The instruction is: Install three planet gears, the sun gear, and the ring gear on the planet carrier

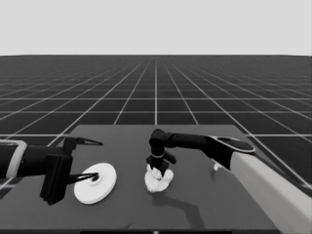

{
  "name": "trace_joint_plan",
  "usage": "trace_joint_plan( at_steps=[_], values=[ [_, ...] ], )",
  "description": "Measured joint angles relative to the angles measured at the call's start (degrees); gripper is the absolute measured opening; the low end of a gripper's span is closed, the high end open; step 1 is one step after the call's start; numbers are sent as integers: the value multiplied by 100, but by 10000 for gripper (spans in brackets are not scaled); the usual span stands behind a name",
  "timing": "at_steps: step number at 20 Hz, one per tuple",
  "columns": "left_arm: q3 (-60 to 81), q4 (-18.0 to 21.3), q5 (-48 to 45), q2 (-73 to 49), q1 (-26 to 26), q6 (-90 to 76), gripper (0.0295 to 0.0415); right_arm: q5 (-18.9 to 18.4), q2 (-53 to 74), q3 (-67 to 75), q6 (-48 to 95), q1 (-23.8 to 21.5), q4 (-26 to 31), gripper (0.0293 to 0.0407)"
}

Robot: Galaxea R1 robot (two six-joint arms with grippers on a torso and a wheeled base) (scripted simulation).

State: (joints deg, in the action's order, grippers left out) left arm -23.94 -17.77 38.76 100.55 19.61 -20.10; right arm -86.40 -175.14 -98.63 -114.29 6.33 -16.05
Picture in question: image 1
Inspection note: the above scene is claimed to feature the large thick white disc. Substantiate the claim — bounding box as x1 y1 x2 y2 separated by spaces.
73 162 118 206

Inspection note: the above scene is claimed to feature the white round carrier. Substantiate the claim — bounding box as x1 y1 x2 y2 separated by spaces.
144 164 175 193

